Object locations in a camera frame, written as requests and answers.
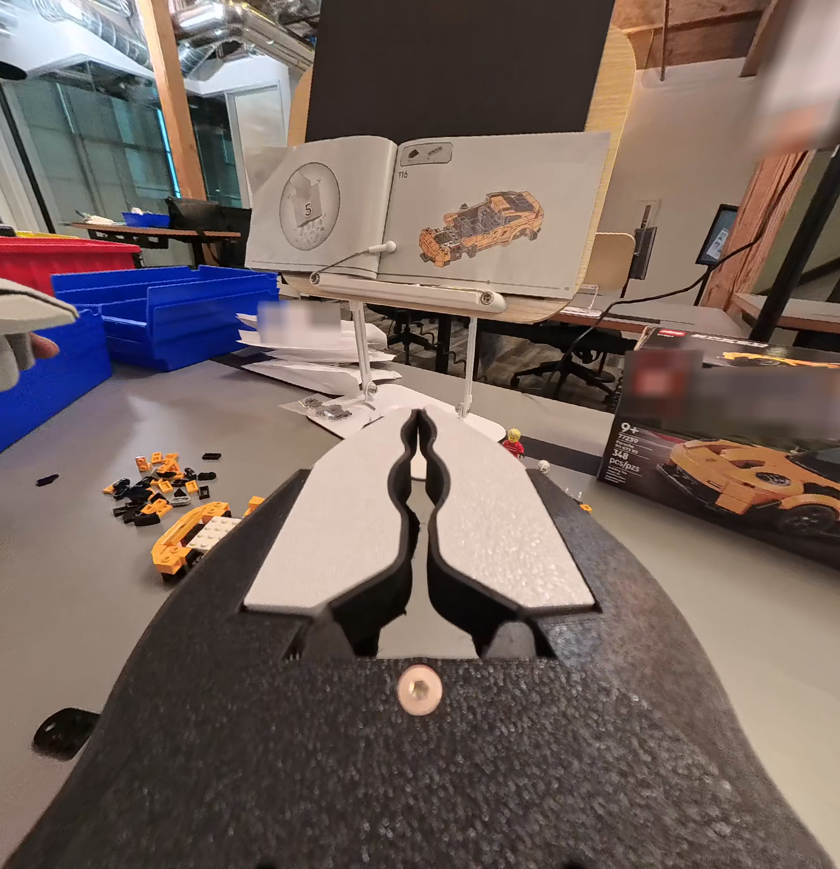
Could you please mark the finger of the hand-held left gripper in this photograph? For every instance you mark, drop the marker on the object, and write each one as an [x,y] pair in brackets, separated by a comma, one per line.
[26,306]

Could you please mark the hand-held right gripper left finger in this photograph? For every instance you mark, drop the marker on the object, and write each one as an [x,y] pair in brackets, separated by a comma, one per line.
[332,530]

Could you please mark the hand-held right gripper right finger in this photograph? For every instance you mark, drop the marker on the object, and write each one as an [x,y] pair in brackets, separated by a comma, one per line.
[508,530]

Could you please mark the orange lego car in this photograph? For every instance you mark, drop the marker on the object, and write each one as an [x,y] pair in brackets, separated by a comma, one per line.
[196,537]

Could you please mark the pile of small lego pieces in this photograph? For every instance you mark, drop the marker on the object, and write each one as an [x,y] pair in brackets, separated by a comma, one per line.
[162,489]

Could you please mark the red lego minifigure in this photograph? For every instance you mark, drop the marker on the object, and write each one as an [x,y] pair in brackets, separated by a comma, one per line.
[514,443]

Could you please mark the black lego set box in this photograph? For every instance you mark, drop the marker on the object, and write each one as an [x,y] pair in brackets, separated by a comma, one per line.
[746,462]

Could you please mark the lego instruction booklet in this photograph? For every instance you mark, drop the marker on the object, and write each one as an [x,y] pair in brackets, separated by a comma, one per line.
[434,217]

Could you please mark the red storage bin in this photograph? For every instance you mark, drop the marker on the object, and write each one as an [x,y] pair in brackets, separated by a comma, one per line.
[53,258]

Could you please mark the translucent plastic bag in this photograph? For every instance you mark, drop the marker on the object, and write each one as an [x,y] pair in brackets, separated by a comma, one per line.
[328,409]

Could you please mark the white folded paper bag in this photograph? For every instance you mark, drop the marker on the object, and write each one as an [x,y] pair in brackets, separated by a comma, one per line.
[325,378]

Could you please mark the white stand rod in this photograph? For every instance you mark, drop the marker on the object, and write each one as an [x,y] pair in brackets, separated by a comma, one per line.
[466,367]
[363,353]

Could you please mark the pile of empty paper bags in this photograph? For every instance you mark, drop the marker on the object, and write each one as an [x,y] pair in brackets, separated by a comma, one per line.
[318,340]

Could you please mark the black office chair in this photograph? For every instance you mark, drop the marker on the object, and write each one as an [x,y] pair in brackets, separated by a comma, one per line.
[209,224]

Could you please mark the black rounded flat piece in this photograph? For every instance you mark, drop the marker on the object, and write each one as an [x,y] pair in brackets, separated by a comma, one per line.
[67,733]

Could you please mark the silver ventilation duct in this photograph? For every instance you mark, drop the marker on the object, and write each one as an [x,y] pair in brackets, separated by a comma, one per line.
[243,27]

